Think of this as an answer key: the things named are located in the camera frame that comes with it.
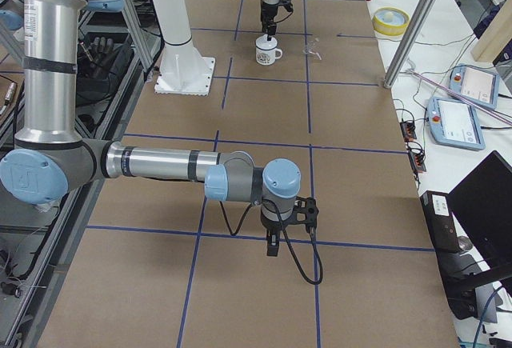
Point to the orange black connector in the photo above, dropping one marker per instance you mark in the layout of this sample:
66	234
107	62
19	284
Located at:
408	129
417	157

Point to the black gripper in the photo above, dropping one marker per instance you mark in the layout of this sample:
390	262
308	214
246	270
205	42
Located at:
273	227
267	14

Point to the white enamel mug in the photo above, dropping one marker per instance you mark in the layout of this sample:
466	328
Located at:
268	57

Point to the far teach pendant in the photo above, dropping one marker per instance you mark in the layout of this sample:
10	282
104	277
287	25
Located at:
478	85

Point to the teach pendant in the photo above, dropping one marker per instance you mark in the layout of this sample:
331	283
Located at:
478	85
454	123

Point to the near teach pendant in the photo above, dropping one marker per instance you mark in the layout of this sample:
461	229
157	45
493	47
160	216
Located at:
454	123

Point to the black camera mount wrist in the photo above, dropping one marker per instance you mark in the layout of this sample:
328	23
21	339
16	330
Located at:
289	8
305	213

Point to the white camera stand base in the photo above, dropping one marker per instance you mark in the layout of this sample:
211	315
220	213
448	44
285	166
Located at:
182	69

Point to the black computer box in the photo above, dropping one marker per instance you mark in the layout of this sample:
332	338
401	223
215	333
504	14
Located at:
440	221

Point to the aluminium frame post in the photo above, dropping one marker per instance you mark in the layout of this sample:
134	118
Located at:
416	22

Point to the far orange black connector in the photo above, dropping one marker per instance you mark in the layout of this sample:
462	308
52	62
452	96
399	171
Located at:
408	129

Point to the clear glass funnel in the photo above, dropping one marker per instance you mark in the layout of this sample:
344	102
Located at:
311	49

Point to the yellow tape roll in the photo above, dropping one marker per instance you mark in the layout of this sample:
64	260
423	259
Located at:
390	21

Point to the brown paper table cover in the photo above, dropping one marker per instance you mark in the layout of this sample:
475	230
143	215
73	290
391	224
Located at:
161	266

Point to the white mug lid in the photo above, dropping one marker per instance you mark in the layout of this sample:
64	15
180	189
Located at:
266	42

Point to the black laptop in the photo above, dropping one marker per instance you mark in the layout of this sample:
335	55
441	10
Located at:
481	203

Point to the near orange black connector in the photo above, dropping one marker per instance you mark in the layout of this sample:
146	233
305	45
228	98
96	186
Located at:
417	157

